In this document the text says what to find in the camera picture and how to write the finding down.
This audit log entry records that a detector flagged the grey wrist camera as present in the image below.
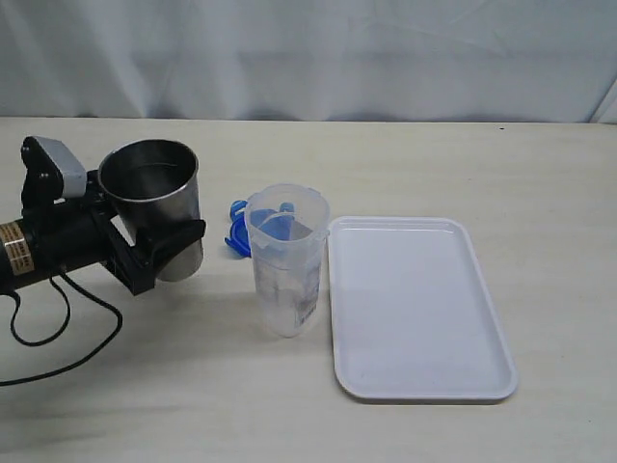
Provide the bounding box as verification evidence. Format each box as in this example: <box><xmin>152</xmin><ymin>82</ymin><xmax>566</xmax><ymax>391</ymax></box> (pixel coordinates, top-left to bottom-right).
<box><xmin>20</xmin><ymin>136</ymin><xmax>87</xmax><ymax>208</ymax></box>

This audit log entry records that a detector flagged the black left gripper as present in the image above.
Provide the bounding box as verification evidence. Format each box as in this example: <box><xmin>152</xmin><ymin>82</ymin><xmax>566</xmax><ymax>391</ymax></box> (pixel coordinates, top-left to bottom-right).
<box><xmin>76</xmin><ymin>182</ymin><xmax>206</xmax><ymax>295</ymax></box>

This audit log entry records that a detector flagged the black cable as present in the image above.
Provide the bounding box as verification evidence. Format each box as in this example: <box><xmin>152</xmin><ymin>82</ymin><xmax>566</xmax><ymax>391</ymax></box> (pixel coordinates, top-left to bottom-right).
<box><xmin>0</xmin><ymin>274</ymin><xmax>123</xmax><ymax>386</ymax></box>

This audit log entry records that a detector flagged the clear plastic container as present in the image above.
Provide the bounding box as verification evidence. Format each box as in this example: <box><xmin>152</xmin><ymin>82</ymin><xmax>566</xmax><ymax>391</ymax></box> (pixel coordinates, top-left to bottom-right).
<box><xmin>244</xmin><ymin>183</ymin><xmax>330</xmax><ymax>338</ymax></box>

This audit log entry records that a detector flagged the white backdrop curtain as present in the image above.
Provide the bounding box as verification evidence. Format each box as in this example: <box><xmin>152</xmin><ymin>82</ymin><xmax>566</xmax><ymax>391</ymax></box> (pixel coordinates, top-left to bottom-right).
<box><xmin>1</xmin><ymin>1</ymin><xmax>616</xmax><ymax>123</ymax></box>

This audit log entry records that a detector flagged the blue container lid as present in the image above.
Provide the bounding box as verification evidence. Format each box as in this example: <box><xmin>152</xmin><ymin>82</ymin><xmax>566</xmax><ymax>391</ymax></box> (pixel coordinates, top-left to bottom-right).
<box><xmin>225</xmin><ymin>201</ymin><xmax>295</xmax><ymax>258</ymax></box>

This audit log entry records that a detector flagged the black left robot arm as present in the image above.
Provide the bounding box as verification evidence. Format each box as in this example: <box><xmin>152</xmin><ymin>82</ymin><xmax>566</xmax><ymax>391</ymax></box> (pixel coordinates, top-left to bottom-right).
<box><xmin>1</xmin><ymin>183</ymin><xmax>171</xmax><ymax>295</ymax></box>

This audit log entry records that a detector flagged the white plastic tray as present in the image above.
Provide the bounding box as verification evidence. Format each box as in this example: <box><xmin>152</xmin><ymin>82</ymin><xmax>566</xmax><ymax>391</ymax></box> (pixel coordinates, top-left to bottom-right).
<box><xmin>328</xmin><ymin>216</ymin><xmax>519</xmax><ymax>403</ymax></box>

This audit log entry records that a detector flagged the stainless steel cup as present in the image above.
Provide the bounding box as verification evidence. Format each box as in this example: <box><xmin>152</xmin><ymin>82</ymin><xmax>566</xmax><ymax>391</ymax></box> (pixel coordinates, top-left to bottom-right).
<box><xmin>97</xmin><ymin>138</ymin><xmax>203</xmax><ymax>284</ymax></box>

